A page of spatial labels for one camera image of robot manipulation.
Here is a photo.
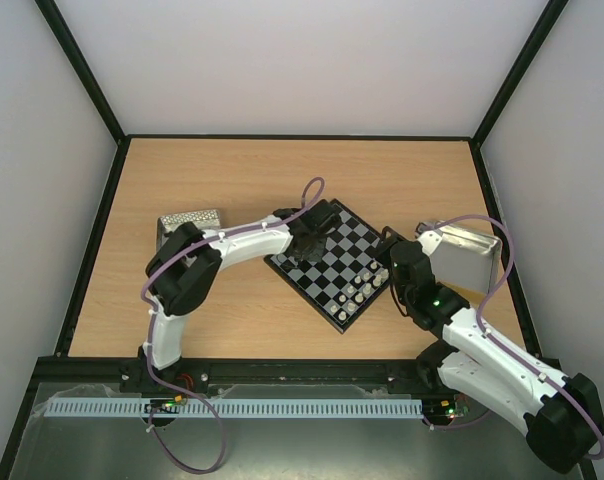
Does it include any black white chess board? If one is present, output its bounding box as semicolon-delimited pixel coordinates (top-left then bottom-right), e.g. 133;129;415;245
264;199;390;333

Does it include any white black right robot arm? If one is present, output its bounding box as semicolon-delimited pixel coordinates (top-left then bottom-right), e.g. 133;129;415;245
375;227;604;474

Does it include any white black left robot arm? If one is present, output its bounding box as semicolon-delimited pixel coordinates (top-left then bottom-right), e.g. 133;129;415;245
141;200;341;370

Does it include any metal tray of white pieces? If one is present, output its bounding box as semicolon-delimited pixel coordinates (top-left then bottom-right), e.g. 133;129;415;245
415;221;502;294

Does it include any grey tray of black pieces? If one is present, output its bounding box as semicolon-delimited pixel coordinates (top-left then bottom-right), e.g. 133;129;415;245
156;209;221;250

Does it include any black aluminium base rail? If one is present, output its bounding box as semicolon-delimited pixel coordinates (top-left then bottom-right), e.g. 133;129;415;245
29;356;455;398

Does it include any black enclosure frame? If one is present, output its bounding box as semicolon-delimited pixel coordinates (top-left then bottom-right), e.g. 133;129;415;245
0;1;569;479

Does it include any light blue slotted cable duct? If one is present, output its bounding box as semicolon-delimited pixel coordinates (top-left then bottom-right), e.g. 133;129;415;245
43;398;423;419

